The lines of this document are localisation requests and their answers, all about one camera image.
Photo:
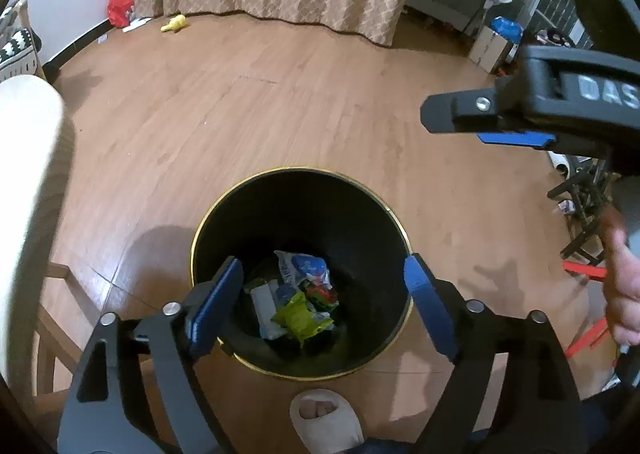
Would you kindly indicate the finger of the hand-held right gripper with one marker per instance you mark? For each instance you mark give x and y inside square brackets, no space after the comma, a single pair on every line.
[465,109]

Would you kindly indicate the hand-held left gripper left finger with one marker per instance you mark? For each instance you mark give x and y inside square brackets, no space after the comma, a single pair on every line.
[215,309]

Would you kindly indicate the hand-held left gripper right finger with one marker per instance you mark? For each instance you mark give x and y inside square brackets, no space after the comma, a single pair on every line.
[430,314]

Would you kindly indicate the white carton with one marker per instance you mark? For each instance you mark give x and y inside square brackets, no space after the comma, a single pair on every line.
[262,301]

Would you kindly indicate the yellow-green snack packet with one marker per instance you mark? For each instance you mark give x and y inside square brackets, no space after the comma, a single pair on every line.
[295,319]

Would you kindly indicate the blue white wipes packet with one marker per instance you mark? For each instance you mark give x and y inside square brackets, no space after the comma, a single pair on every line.
[305,266]

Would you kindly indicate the red printed packet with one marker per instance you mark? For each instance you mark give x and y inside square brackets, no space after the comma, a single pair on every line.
[322,296]

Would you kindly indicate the black gold-rimmed trash bin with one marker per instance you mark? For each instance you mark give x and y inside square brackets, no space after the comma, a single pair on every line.
[300,214]

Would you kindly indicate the person's right hand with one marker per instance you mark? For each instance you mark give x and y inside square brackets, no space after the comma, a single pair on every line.
[620,294]

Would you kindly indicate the cardboard box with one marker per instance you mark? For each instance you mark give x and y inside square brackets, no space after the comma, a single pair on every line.
[487,51]

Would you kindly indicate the blue plastic bag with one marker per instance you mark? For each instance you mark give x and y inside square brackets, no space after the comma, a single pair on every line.
[506,28]

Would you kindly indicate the black folding stand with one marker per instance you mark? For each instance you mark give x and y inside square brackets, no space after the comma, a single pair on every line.
[582,206]

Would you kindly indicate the white slipper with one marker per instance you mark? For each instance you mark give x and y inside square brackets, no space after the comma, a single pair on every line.
[345,429]

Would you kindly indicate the yellow toy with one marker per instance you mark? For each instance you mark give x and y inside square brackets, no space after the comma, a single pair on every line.
[175,24]

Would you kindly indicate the white paper sheet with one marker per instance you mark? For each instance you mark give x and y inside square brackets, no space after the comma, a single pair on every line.
[135,25]

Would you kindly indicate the red plastic bag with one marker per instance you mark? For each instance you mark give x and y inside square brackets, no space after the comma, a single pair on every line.
[121,8]

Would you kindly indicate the red metal frame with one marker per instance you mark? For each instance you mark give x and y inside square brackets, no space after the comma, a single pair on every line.
[585,270]

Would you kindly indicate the wooden frame sofa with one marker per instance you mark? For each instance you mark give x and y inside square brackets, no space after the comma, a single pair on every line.
[22,14]

